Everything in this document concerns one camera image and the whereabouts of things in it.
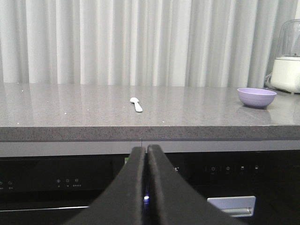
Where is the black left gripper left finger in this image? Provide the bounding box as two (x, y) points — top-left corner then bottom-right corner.
(65, 147), (145, 225)

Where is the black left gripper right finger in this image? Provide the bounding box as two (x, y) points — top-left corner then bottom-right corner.
(147, 144), (242, 225)

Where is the mint green plastic spoon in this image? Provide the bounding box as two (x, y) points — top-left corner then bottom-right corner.
(130, 97), (143, 113)

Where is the purple plastic bowl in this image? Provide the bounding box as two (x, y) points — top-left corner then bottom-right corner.
(237, 88), (277, 108)

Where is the black built-in dishwasher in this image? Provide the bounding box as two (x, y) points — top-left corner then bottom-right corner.
(0, 152), (131, 225)

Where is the black built-in drawer appliance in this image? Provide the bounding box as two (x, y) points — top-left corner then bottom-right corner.
(142, 140), (300, 225)

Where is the white pleated curtain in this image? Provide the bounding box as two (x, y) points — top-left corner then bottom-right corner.
(0, 0), (300, 87)

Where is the white blender with clear jar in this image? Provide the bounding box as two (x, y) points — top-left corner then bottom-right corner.
(270, 19), (300, 93)

